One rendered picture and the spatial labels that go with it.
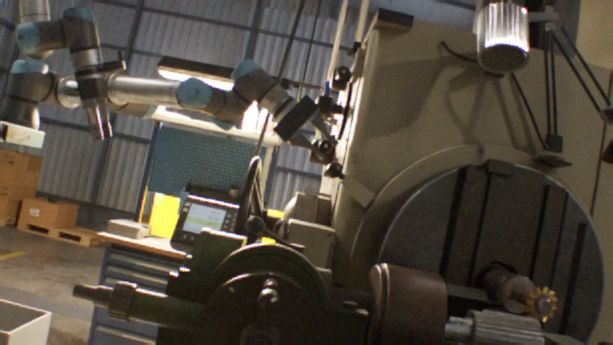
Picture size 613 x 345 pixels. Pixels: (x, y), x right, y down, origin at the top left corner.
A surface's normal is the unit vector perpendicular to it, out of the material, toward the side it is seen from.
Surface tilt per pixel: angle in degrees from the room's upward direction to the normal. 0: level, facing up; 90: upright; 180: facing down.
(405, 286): 43
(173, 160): 90
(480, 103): 90
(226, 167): 90
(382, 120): 90
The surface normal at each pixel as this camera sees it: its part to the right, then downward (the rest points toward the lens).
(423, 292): 0.17, -0.71
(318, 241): 0.04, -0.06
